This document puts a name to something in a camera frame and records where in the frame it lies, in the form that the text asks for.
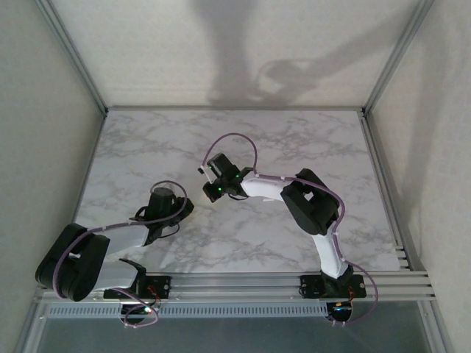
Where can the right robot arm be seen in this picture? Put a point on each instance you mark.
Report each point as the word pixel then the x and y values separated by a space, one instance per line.
pixel 265 187

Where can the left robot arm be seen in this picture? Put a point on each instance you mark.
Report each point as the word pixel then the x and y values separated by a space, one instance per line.
pixel 125 237

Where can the aluminium frame beam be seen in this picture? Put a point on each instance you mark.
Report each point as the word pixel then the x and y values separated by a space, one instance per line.
pixel 235 109

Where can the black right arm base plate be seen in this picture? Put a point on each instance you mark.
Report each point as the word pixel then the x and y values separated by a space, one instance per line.
pixel 311 287

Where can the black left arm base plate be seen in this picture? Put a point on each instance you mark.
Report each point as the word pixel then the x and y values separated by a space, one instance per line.
pixel 162 287

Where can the wide slotted aluminium rail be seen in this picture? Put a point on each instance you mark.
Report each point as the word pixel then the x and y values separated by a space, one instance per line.
pixel 235 285

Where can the aluminium frame post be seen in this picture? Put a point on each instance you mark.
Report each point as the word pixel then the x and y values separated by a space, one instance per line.
pixel 436 327
pixel 397 55
pixel 32 327
pixel 70 55

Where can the aluminium side rail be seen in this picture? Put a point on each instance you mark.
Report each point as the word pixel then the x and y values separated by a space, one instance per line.
pixel 94 147
pixel 383 184

